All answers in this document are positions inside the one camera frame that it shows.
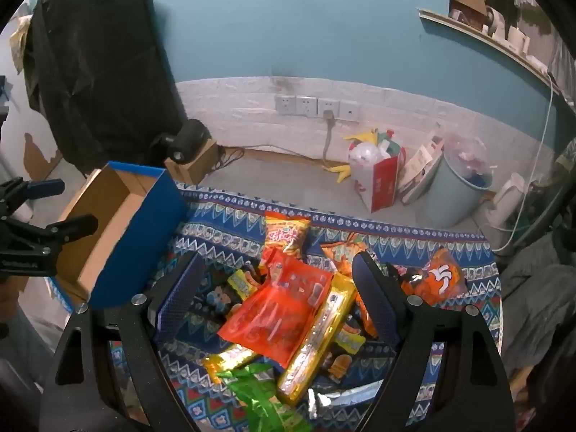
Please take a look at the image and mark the orange printed snack packet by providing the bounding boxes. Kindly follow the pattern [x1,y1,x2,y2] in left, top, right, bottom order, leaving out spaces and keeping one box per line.
[400,247,469,307]

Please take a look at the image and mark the small brown cardboard box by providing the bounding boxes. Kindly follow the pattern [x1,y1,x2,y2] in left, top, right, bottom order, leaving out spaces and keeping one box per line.
[164,139,220,186]

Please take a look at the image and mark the small yellow snack packet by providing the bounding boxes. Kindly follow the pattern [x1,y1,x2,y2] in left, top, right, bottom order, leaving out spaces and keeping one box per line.
[227,269,262,301]

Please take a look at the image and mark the black cartoon snack packet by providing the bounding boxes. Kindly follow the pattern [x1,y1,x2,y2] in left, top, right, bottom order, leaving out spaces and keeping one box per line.
[198,278,244,322]

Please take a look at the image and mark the long yellow snack packet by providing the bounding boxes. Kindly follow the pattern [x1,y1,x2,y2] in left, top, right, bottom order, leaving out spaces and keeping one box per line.
[276,274,359,406]

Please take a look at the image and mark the white paper bag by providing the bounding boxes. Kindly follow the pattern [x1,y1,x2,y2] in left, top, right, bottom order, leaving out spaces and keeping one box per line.
[398,121,447,206]

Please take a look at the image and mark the orange crinkled chip bag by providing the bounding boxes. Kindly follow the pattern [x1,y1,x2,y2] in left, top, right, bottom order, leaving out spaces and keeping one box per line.
[320,233,368,280]

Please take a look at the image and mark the large red-orange snack packet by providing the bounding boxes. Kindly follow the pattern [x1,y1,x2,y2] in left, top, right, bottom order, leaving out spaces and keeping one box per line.
[218,249,336,368]

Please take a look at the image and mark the white kettle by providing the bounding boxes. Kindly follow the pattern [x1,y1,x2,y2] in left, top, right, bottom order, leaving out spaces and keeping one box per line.
[478,173,528,231]

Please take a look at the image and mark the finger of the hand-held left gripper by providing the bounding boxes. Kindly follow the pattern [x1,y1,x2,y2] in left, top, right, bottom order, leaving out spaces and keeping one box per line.
[0,215,99,255]
[0,178,64,217]

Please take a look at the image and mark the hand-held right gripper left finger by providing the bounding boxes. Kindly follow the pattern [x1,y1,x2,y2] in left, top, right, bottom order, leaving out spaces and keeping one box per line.
[38,252,206,432]

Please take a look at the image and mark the orange yellow chip bag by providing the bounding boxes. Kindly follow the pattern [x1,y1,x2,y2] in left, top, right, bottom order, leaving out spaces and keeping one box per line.
[264,211,312,262]

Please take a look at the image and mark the wooden wall shelf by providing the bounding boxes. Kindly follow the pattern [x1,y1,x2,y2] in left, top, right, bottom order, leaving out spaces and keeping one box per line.
[418,6,576,109]

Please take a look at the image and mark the patterned blue blanket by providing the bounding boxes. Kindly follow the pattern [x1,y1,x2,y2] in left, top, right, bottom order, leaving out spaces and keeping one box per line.
[108,184,503,432]

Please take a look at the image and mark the blue cardboard box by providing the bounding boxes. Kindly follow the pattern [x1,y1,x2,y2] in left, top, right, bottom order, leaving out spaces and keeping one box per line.
[47,161,190,314]

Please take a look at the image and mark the white cable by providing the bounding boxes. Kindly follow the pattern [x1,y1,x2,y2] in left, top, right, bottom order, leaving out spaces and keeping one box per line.
[492,71,555,253]

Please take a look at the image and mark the silver snack packet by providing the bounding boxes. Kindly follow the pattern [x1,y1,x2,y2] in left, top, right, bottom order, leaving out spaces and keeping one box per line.
[308,382,384,420]

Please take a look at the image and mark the green snack packet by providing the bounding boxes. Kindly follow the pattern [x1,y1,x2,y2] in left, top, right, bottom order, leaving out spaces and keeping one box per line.
[215,364,312,432]

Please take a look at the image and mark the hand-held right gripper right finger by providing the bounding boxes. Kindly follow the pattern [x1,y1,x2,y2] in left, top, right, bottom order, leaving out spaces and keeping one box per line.
[352,251,516,432]

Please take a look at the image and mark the narrow yellow snack packet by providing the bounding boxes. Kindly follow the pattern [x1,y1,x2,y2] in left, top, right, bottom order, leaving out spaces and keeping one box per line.
[204,343,261,384]

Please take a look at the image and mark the yellow plastic scrap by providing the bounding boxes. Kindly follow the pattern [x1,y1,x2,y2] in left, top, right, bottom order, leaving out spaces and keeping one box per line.
[324,163,355,184]

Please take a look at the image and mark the black webcam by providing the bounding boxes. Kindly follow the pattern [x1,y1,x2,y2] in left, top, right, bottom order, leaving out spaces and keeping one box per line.
[150,119,213,165]

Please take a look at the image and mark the black cable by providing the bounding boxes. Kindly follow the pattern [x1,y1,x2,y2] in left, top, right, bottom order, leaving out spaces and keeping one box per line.
[211,146,246,172]

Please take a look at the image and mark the light blue bucket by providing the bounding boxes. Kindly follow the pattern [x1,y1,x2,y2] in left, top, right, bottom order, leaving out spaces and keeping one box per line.
[422,137,496,231]

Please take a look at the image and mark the red and white bag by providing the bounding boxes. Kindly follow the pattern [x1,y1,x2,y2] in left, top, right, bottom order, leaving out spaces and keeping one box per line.
[348,129,406,214]

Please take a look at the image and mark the grey plug with cable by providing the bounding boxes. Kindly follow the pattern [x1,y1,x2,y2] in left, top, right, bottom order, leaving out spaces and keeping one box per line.
[321,108,337,168]

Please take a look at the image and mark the black burger print packet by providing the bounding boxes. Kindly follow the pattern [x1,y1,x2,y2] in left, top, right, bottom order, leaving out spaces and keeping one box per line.
[322,348,361,386]

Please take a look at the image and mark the grey cloth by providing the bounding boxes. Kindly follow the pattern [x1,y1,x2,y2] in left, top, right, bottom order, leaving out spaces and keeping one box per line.
[500,229,576,372]

